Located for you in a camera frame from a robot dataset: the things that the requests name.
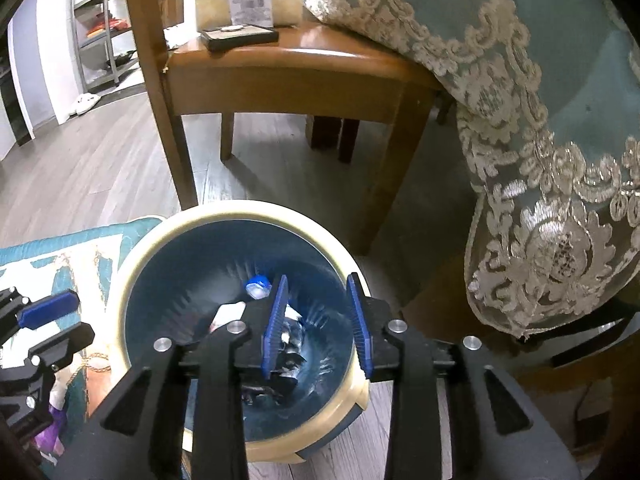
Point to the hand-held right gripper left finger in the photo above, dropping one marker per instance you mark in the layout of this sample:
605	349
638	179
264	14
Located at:
275	332

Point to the white paper scrap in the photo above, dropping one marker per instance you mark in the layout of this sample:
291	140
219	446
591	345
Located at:
227	316

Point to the metal shelf rack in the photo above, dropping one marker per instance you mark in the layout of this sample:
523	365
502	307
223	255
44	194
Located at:
107	35

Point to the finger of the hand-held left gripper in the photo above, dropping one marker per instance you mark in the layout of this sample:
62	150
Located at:
47	308
10	305

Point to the pair of white slippers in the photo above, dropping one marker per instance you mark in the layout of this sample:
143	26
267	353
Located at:
85	103

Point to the crumpled foil wrapper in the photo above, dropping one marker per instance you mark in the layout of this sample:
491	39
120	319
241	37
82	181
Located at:
295	345

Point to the dark wooden leg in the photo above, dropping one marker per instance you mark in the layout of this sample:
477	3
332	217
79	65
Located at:
350	141
324	132

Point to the blue bottle cap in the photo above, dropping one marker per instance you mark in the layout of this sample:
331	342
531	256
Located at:
257	286

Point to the black flat box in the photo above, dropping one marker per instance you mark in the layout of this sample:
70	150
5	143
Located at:
240	37

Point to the teal patterned mat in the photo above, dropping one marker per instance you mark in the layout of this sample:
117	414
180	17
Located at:
75	260

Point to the blue bin with cream rim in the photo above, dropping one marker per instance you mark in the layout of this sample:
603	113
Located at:
200	270

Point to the wooden chair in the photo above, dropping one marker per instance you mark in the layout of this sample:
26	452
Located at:
300	55

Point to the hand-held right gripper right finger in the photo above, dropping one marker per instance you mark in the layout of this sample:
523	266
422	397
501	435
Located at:
357	327

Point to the blue lace-trimmed tablecloth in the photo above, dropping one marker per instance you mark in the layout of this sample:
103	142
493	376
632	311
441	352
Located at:
550	60

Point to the purple wrapper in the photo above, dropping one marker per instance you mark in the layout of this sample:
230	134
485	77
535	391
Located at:
52	427

